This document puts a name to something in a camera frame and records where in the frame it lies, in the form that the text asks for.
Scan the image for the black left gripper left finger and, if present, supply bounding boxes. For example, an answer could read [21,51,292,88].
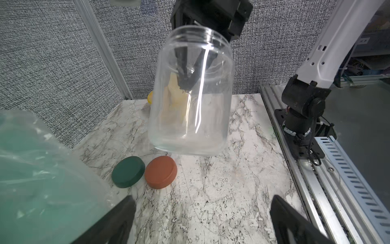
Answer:
[73,196,136,244]

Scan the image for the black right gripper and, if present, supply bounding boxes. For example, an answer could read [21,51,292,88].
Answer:
[171,0,254,90]

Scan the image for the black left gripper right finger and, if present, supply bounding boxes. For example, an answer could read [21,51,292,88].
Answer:
[270,195,332,244]

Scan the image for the green lid peanut jar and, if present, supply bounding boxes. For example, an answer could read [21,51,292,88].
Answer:
[148,25,235,156]

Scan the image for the green jar lid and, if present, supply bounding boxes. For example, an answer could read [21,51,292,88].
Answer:
[111,156,146,188]

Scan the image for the orange jar lid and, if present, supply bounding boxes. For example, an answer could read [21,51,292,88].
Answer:
[144,156,178,189]

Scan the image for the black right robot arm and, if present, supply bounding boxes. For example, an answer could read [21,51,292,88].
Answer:
[171,1,383,119]

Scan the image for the yellow bamboo steamer basket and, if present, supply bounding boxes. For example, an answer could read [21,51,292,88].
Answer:
[158,73,189,124]

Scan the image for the green trash bin with liner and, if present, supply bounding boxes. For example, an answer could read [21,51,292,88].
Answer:
[1,110,119,244]

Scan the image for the aluminium front rail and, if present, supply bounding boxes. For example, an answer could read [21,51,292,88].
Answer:
[259,84,390,244]

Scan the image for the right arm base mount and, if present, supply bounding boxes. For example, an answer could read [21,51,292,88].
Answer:
[274,108,337,166]

